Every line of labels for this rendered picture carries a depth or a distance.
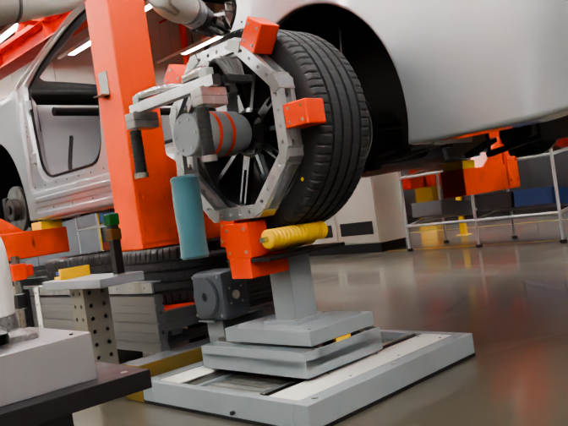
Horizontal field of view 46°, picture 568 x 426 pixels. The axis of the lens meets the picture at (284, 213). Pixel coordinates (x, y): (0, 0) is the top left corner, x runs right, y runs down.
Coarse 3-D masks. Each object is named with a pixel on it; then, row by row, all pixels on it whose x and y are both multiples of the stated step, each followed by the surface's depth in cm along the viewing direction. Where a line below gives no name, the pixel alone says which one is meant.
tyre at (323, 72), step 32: (288, 32) 208; (288, 64) 197; (320, 64) 198; (320, 96) 192; (352, 96) 202; (320, 128) 192; (352, 128) 201; (320, 160) 194; (352, 160) 204; (288, 192) 203; (320, 192) 202; (352, 192) 214; (288, 224) 207
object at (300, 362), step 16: (224, 336) 236; (352, 336) 212; (368, 336) 217; (208, 352) 230; (224, 352) 223; (240, 352) 217; (256, 352) 212; (272, 352) 206; (288, 352) 201; (304, 352) 204; (320, 352) 201; (336, 352) 206; (352, 352) 211; (368, 352) 216; (224, 368) 224; (240, 368) 218; (256, 368) 212; (272, 368) 207; (288, 368) 202; (304, 368) 197; (320, 368) 200
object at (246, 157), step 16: (256, 80) 211; (240, 96) 217; (256, 96) 213; (240, 112) 218; (256, 112) 212; (272, 128) 208; (256, 144) 220; (272, 144) 210; (224, 160) 237; (240, 160) 243; (208, 176) 230; (224, 176) 228; (240, 176) 239; (256, 176) 243; (224, 192) 227; (240, 192) 222; (256, 192) 235
